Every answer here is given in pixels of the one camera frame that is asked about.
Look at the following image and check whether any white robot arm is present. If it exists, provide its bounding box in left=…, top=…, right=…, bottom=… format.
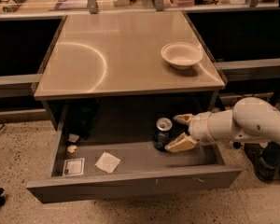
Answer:
left=165, top=97, right=280, bottom=153

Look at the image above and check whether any blue jeans leg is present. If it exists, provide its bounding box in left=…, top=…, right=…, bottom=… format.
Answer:
left=262, top=142, right=280, bottom=168

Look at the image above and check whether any dark brown shoe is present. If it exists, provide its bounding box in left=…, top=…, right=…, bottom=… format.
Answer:
left=244, top=144, right=276, bottom=183

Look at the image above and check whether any white bowl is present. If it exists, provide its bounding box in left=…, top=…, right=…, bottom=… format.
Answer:
left=161, top=42, right=203, bottom=70

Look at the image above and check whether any white folded paper note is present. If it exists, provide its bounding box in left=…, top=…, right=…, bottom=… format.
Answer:
left=95, top=152, right=120, bottom=174

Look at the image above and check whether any cabinet with steel top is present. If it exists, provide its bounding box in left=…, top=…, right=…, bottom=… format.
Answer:
left=31, top=10, right=228, bottom=133

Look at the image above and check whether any small yellowish crumpled scrap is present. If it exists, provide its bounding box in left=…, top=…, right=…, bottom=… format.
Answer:
left=67, top=145, right=77, bottom=153

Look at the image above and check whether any white printed label card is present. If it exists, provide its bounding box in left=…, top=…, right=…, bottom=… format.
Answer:
left=63, top=158, right=85, bottom=176

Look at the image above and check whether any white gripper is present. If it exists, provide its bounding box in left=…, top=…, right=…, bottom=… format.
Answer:
left=165, top=112, right=213, bottom=153

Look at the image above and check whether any grey open bottom drawer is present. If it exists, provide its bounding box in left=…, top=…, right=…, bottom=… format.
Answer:
left=27, top=105, right=242, bottom=203

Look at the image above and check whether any blue pepsi can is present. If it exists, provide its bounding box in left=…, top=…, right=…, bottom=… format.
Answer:
left=153, top=118, right=173, bottom=151

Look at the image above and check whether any purple white packet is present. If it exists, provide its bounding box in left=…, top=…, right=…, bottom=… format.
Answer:
left=54, top=0, right=88, bottom=10

